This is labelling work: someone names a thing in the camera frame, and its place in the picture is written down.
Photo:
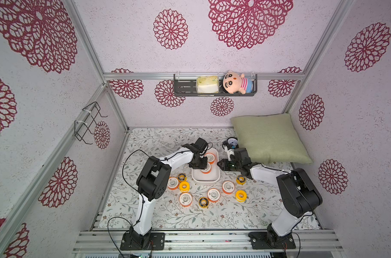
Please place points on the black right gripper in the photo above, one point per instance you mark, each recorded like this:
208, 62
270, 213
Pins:
226, 163

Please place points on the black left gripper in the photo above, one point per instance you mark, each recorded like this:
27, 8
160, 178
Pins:
204, 165

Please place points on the orange white tape roll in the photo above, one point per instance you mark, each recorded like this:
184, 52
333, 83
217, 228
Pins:
213, 195
228, 187
173, 183
210, 158
185, 199
207, 170

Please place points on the white plastic storage box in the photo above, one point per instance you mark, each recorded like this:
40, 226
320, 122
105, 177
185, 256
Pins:
210, 178

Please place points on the black yellow small tape roll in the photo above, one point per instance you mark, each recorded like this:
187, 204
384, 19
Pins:
181, 177

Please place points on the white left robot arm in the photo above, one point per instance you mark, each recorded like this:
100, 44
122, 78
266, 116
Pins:
151, 183

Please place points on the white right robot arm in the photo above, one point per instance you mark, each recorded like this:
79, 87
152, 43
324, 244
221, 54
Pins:
299, 195

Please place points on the yellow tape roll right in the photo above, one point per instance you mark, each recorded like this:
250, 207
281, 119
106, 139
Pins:
241, 196

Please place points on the yellow tape roll centre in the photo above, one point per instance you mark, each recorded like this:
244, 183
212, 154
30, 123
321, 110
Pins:
184, 186

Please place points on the black round alarm clock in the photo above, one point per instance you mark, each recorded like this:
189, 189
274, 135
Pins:
230, 143

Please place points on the green square pillow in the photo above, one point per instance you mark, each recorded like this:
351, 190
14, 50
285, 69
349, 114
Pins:
270, 139

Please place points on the yellow-green sponge pack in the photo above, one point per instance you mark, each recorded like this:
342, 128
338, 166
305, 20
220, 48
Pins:
207, 85

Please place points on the cartoon boy plush doll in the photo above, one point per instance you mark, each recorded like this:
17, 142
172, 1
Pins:
233, 83

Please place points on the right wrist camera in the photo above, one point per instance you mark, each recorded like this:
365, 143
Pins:
229, 152

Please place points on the black wall shelf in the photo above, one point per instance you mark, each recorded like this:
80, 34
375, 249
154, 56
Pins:
187, 86

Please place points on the black wire wall rack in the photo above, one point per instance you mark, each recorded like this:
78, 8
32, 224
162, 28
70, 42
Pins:
83, 126

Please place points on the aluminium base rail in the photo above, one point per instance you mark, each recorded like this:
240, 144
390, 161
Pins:
191, 241

